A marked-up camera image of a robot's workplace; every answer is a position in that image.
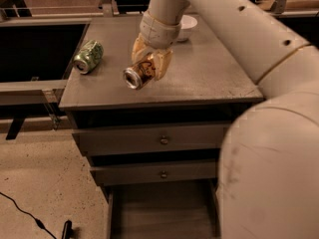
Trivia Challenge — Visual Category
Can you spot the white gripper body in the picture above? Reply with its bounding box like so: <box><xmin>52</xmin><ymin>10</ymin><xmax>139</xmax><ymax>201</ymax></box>
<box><xmin>140</xmin><ymin>12</ymin><xmax>181</xmax><ymax>49</ymax></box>

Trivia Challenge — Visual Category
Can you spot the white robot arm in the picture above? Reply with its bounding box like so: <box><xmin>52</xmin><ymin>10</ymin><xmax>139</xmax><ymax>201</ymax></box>
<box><xmin>132</xmin><ymin>0</ymin><xmax>319</xmax><ymax>239</ymax></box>

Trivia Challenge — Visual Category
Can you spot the crushed orange soda can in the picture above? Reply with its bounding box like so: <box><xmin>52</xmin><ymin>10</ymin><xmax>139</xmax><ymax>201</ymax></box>
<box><xmin>124</xmin><ymin>62</ymin><xmax>156</xmax><ymax>90</ymax></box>

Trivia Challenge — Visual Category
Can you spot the grey middle drawer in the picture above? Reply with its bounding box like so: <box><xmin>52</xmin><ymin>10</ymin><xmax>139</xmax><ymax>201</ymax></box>
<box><xmin>91</xmin><ymin>159</ymin><xmax>217</xmax><ymax>186</ymax></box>

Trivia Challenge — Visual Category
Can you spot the grey top drawer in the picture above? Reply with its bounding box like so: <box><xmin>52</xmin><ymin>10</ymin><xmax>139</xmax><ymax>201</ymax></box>
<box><xmin>73</xmin><ymin>121</ymin><xmax>230</xmax><ymax>156</ymax></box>

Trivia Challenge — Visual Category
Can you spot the brass drawer knob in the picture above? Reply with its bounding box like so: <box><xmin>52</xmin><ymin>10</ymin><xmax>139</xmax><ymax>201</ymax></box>
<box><xmin>159</xmin><ymin>171</ymin><xmax>167</xmax><ymax>179</ymax></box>
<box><xmin>160</xmin><ymin>136</ymin><xmax>169</xmax><ymax>145</ymax></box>

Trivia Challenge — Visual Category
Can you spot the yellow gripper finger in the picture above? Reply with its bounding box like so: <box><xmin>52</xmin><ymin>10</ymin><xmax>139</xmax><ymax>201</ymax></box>
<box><xmin>153</xmin><ymin>48</ymin><xmax>172</xmax><ymax>81</ymax></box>
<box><xmin>132</xmin><ymin>34</ymin><xmax>154</xmax><ymax>63</ymax></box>

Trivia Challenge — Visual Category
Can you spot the grey wooden drawer cabinet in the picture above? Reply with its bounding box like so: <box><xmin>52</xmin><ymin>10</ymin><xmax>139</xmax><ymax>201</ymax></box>
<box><xmin>59</xmin><ymin>13</ymin><xmax>265</xmax><ymax>239</ymax></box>

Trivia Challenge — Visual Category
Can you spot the brass top drawer knob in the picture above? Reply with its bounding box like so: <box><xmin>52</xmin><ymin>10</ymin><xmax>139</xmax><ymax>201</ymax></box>
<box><xmin>160</xmin><ymin>136</ymin><xmax>169</xmax><ymax>145</ymax></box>

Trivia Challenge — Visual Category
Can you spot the brass middle drawer knob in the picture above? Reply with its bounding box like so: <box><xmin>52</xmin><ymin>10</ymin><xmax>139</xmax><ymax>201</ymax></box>
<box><xmin>159</xmin><ymin>171</ymin><xmax>167</xmax><ymax>179</ymax></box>

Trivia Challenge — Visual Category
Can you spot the white ceramic bowl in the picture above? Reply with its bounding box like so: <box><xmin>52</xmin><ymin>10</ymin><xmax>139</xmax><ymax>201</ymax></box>
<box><xmin>176</xmin><ymin>15</ymin><xmax>197</xmax><ymax>42</ymax></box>

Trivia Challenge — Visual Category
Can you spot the grey metal railing frame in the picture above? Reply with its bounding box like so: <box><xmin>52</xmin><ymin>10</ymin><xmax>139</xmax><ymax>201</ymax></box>
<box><xmin>1</xmin><ymin>14</ymin><xmax>319</xmax><ymax>128</ymax></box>

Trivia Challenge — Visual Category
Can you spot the grey open bottom drawer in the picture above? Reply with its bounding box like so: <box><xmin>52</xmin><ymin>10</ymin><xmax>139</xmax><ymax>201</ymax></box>
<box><xmin>107</xmin><ymin>180</ymin><xmax>220</xmax><ymax>239</ymax></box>

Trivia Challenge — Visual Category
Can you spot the black floor cable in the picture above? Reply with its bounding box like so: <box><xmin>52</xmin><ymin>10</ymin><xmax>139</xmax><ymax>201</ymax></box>
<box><xmin>0</xmin><ymin>190</ymin><xmax>60</xmax><ymax>239</ymax></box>

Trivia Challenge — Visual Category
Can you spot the crushed green soda can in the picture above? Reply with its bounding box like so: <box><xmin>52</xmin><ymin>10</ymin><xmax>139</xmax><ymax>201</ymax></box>
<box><xmin>73</xmin><ymin>40</ymin><xmax>104</xmax><ymax>75</ymax></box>

